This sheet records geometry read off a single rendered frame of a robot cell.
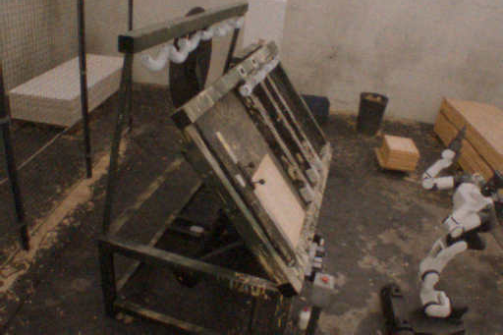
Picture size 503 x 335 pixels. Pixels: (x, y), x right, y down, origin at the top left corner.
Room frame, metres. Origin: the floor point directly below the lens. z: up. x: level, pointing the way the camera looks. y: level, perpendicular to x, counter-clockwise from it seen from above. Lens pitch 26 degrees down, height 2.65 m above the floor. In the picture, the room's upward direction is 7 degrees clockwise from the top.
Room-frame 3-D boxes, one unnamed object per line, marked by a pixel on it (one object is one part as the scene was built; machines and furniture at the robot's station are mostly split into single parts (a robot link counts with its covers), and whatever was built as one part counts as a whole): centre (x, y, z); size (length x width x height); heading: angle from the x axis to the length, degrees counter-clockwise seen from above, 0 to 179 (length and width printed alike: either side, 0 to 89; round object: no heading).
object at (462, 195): (2.39, -1.65, 1.23); 0.34 x 0.30 x 0.36; 177
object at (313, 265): (2.30, -0.56, 0.69); 0.50 x 0.14 x 0.24; 168
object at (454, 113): (5.65, -3.74, 0.39); 2.46 x 1.05 x 0.78; 177
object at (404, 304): (2.39, -1.63, 0.19); 0.64 x 0.52 x 0.33; 87
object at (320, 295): (1.86, -0.54, 0.84); 0.12 x 0.12 x 0.18; 78
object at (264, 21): (6.63, 0.02, 1.03); 0.61 x 0.58 x 2.05; 177
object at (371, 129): (6.72, -1.99, 0.33); 0.52 x 0.51 x 0.65; 177
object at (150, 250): (3.05, 0.07, 0.41); 2.20 x 1.38 x 0.83; 168
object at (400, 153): (5.42, -2.12, 0.20); 0.61 x 0.53 x 0.40; 177
